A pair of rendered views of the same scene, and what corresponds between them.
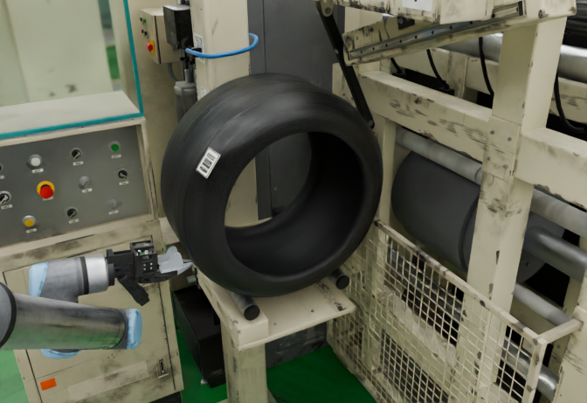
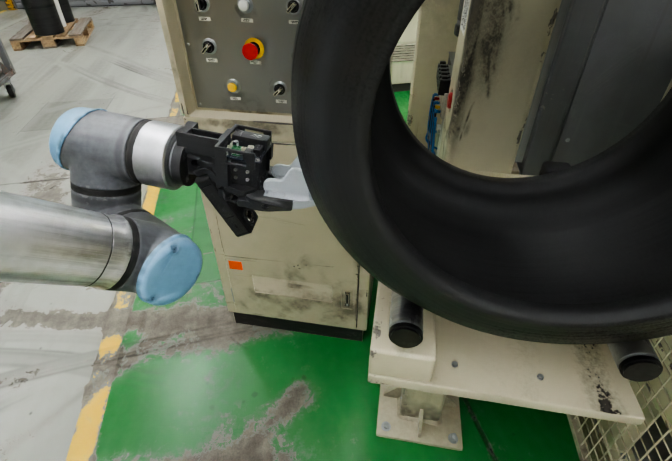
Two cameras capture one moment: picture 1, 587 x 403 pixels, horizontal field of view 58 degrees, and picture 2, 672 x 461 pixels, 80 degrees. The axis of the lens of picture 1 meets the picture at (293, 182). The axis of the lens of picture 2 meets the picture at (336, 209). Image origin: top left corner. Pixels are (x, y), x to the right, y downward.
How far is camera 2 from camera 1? 0.92 m
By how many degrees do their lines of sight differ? 33
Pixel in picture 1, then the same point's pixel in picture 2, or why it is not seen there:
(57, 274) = (88, 133)
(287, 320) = (481, 370)
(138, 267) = (219, 168)
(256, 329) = (407, 364)
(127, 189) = not seen: hidden behind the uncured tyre
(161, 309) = not seen: hidden behind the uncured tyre
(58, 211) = (266, 83)
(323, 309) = (565, 387)
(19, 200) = (225, 56)
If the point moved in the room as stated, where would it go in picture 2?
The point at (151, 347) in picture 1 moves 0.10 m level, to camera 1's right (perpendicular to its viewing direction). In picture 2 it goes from (339, 276) to (364, 289)
